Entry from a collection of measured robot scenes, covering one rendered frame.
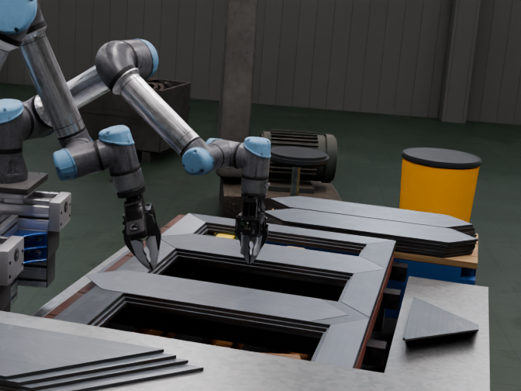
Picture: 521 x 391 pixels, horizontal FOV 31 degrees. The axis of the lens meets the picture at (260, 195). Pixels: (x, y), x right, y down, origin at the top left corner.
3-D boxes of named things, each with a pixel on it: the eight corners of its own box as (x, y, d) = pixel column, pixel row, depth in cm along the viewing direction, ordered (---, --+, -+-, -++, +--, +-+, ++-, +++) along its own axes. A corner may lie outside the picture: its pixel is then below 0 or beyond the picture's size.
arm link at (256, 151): (249, 134, 264) (277, 139, 260) (246, 172, 266) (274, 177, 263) (236, 138, 257) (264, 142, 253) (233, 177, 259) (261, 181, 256)
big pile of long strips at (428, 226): (477, 233, 357) (479, 218, 355) (477, 263, 319) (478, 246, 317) (274, 207, 373) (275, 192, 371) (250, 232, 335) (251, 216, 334)
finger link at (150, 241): (165, 260, 237) (156, 226, 234) (163, 268, 231) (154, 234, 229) (153, 263, 237) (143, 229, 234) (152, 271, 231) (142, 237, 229)
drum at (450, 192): (459, 264, 586) (474, 150, 569) (471, 288, 541) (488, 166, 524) (386, 258, 588) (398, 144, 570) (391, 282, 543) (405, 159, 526)
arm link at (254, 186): (245, 173, 265) (273, 177, 264) (243, 188, 266) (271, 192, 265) (238, 178, 258) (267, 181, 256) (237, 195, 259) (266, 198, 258)
